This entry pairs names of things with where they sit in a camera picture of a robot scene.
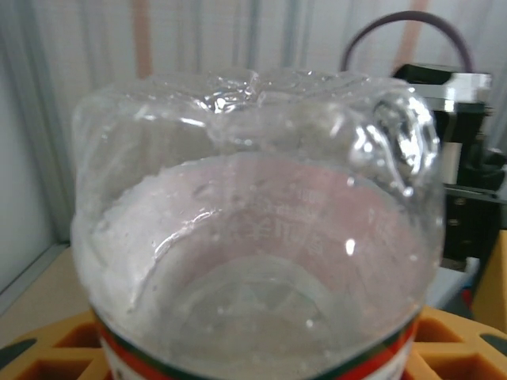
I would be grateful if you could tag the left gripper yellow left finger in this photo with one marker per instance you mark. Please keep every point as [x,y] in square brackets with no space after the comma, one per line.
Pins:
[59,356]

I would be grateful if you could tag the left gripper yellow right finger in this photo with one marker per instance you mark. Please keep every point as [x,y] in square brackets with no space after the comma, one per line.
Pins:
[455,348]

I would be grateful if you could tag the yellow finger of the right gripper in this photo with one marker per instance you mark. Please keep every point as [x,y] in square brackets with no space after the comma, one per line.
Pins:
[495,277]

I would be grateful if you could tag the red label bottle red cap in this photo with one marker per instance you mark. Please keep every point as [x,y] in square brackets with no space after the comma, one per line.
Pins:
[253,237]

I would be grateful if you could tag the thin aluminium edge rail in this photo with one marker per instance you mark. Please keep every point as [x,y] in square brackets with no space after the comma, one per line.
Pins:
[35,273]

